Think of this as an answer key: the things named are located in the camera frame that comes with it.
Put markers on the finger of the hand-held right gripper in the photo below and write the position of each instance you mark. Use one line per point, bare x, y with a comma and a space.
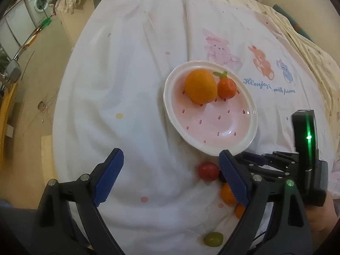
285, 159
263, 168

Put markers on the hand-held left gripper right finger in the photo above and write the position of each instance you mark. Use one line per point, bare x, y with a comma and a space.
233, 178

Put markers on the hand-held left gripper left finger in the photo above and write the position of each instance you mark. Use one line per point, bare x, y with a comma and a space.
109, 178

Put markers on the medium orange tangerine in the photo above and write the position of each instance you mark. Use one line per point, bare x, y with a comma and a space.
239, 210
227, 194

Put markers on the red cherry tomato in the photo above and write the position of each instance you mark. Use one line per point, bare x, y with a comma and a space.
208, 171

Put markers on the pink strawberry-pattern plate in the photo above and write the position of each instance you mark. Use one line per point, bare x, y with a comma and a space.
220, 127

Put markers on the green round fruit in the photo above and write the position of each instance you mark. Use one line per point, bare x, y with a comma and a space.
213, 239

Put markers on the small reddish tangerine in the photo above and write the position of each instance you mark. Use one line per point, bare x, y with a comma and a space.
227, 88

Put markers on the large pale orange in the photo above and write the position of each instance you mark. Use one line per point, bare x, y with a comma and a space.
199, 85

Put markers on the person's right hand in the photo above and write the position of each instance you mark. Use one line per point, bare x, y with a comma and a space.
326, 215

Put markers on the white printed blanket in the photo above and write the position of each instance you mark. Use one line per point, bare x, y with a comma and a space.
127, 85

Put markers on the teal pillow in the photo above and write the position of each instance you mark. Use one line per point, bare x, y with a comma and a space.
294, 22

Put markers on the yellow wooden furniture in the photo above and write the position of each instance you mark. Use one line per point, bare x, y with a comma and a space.
6, 106

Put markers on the grey metal box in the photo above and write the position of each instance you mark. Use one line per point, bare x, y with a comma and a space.
13, 70

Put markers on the green dustpan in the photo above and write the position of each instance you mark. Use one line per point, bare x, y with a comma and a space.
46, 22

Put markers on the white cabinet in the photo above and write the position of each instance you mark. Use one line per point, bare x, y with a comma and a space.
14, 32

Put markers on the white washing machine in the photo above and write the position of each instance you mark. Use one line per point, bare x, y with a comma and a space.
39, 2

